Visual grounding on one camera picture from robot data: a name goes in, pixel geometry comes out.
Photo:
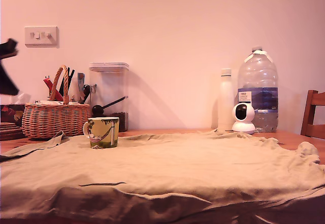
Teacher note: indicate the black coffee scoop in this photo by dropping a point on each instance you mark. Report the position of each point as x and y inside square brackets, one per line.
[97, 110]

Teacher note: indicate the coffee beans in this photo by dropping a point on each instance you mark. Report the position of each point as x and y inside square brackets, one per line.
[122, 121]

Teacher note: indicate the white tissue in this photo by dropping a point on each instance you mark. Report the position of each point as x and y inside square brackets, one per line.
[24, 99]

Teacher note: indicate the dark floral tissue box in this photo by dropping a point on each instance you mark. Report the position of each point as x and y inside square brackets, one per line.
[9, 114]

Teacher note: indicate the red kitchen utensil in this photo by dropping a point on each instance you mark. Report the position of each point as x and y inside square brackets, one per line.
[53, 90]

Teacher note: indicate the black kitchen utensil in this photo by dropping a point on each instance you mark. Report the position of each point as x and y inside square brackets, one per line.
[70, 76]

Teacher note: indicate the blue grey kitchen utensil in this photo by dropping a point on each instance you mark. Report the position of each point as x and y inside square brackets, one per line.
[80, 81]

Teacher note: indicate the clear plastic storage container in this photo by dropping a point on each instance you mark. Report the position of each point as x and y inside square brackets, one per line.
[109, 87]

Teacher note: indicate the green illustrated mug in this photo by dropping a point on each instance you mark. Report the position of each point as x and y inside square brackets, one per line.
[102, 132]

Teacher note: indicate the beige cloth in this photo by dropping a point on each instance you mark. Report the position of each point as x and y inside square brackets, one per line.
[203, 163]

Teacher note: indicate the white slim bottle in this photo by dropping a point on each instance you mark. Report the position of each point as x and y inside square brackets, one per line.
[225, 94]

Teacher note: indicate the large clear water bottle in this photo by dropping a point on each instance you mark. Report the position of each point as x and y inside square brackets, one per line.
[257, 76]

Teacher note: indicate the wooden chair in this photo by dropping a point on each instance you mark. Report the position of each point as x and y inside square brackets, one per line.
[310, 112]

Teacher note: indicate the white wall switch plate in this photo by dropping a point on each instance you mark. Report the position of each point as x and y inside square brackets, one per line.
[41, 41]

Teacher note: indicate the small white round camera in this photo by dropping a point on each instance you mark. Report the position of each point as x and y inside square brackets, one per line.
[243, 128]

